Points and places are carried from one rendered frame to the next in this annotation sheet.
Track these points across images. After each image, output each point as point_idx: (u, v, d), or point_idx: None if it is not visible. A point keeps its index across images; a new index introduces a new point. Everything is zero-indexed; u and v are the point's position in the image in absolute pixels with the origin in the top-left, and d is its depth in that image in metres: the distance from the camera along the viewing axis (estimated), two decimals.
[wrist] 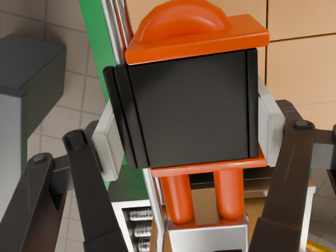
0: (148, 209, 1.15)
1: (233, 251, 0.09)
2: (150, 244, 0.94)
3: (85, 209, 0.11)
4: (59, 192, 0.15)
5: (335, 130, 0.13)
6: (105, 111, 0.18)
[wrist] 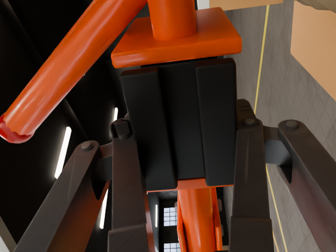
0: None
1: (233, 251, 0.09)
2: None
3: (118, 198, 0.12)
4: (104, 179, 0.16)
5: (280, 128, 0.14)
6: None
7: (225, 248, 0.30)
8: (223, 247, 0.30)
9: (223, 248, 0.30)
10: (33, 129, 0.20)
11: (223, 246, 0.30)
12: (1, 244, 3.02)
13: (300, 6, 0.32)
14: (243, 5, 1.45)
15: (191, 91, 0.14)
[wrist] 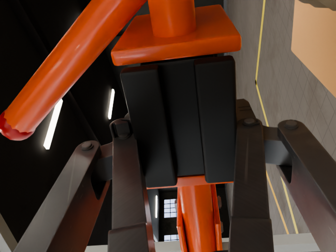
0: None
1: (233, 251, 0.09)
2: None
3: (118, 198, 0.12)
4: (104, 179, 0.16)
5: (280, 128, 0.14)
6: None
7: (224, 244, 0.30)
8: (222, 244, 0.30)
9: (223, 245, 0.30)
10: (33, 126, 0.20)
11: (223, 242, 0.30)
12: None
13: (301, 3, 0.32)
14: None
15: (191, 88, 0.14)
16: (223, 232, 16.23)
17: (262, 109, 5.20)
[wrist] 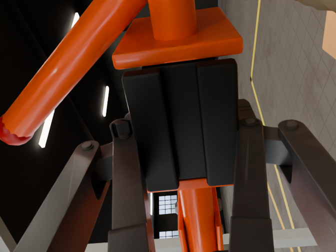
0: None
1: (233, 251, 0.09)
2: None
3: (118, 198, 0.12)
4: (104, 179, 0.16)
5: (280, 128, 0.14)
6: None
7: (224, 246, 0.30)
8: None
9: (223, 247, 0.30)
10: (32, 131, 0.20)
11: (223, 244, 0.30)
12: None
13: None
14: None
15: (193, 91, 0.14)
16: None
17: (258, 106, 5.24)
